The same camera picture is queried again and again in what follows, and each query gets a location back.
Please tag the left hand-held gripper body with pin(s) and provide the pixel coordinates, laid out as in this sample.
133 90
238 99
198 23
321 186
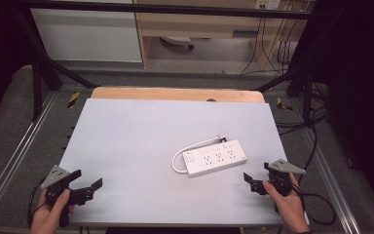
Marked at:
54 177

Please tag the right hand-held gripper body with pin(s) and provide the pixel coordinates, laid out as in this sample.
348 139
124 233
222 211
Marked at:
284 167

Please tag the white power strip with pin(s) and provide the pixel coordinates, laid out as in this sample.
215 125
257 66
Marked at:
216 159

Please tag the white plug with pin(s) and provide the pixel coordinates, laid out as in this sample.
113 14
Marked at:
222 138

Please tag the person's right hand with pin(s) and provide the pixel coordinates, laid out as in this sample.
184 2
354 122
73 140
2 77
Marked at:
290 208

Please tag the person's left hand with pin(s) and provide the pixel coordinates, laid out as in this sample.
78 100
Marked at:
45 219

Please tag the wooden board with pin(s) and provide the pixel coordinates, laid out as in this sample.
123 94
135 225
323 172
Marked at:
175 95

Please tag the white cabinet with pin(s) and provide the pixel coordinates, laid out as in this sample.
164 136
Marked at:
87 35

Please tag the wooden shelf unit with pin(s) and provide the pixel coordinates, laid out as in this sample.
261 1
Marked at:
207 27

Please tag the aluminium rail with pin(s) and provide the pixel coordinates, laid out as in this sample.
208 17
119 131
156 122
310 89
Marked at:
331 182
16 152

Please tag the white wall socket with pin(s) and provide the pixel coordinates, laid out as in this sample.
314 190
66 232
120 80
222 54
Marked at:
268 4

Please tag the black metal frame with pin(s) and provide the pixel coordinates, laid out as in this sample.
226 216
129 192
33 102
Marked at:
162 8

